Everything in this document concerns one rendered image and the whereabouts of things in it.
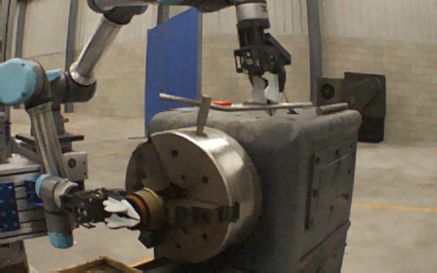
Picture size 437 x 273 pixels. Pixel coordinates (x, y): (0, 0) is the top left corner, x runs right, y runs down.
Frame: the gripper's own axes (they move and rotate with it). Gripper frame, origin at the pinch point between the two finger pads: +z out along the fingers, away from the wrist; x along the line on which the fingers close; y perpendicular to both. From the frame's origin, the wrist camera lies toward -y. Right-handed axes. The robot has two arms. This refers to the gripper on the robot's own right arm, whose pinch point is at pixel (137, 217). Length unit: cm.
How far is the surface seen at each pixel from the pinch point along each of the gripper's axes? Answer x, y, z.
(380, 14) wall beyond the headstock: 198, -1008, -199
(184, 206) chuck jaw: 1.7, -9.3, 4.9
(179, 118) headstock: 16.2, -33.2, -16.0
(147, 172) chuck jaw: 7.3, -9.6, -5.4
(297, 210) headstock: -3.3, -34.2, 18.3
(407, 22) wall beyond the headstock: 179, -1010, -124
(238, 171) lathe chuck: 7.8, -20.7, 10.1
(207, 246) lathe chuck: -9.1, -15.0, 6.2
